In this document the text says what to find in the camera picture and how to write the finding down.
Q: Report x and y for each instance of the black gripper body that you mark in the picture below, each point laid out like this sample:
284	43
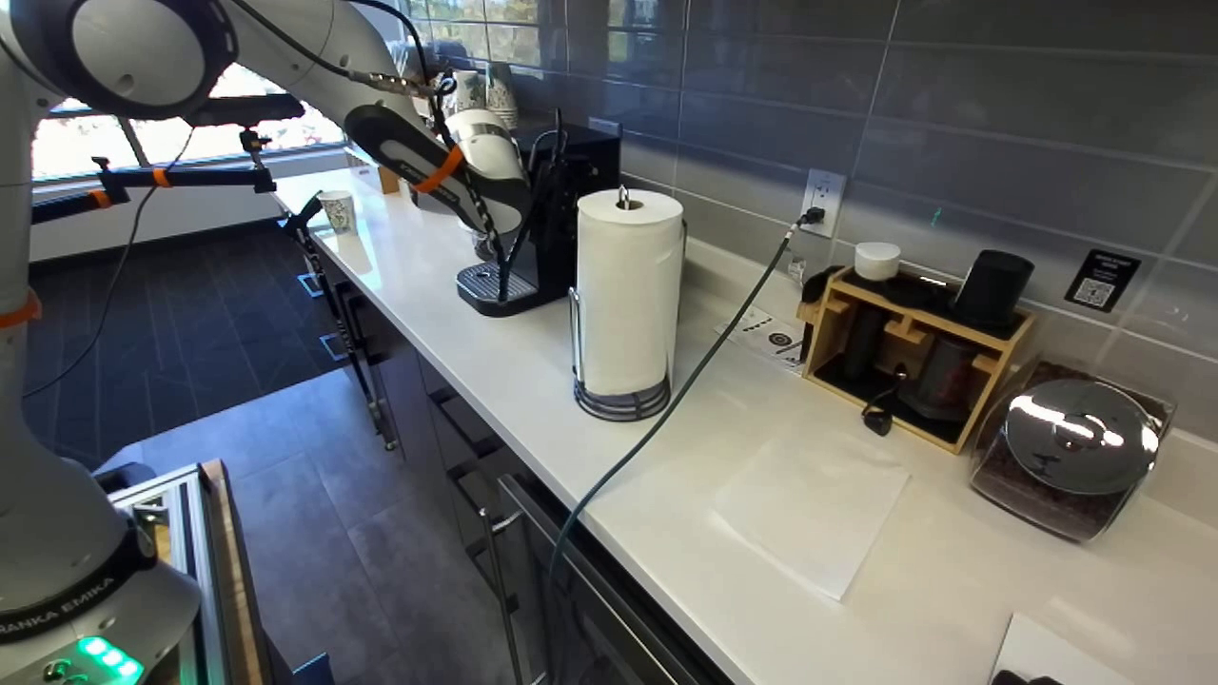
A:
536	166

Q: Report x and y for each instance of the black and silver coffee maker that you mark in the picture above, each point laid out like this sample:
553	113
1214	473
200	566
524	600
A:
591	215

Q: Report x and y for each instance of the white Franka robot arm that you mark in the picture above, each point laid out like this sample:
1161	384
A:
317	52

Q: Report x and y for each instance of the brown wooden object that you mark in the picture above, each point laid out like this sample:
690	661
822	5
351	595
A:
392	180

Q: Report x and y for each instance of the small black edge object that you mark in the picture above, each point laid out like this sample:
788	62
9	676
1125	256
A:
1020	680

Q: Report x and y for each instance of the white paper cup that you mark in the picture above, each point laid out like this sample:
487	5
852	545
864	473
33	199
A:
505	96
468	94

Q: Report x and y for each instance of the white mug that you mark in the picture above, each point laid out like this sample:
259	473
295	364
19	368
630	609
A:
337	210

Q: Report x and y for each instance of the small coin on counter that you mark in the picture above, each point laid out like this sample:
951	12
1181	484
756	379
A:
781	338

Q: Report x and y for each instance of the black tripod legs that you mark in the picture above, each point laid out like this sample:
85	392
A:
380	421

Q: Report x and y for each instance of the black boom pole orange clamps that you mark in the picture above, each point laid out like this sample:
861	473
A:
191	172

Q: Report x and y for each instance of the small white cup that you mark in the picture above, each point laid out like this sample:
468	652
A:
878	262

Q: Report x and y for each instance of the small black knob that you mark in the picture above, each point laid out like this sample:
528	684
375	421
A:
878	417

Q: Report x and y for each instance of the translucent white counter mat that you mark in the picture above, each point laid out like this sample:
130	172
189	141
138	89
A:
813	517

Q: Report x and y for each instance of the dark lower cabinet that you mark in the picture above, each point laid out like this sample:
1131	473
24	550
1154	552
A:
572	633

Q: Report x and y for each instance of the black cup stack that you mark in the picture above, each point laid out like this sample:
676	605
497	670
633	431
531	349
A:
994	292

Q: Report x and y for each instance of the wooden countertop organizer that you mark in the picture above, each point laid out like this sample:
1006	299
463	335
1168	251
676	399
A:
994	382

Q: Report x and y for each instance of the white paper sheet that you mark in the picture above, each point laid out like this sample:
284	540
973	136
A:
1053	647

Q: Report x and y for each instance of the white wall outlet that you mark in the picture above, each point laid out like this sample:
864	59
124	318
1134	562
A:
822	191

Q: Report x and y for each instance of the aluminium frame robot mount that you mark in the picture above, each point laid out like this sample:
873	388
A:
191	545

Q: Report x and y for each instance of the black wall placard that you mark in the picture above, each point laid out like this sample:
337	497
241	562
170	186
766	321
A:
1100	284

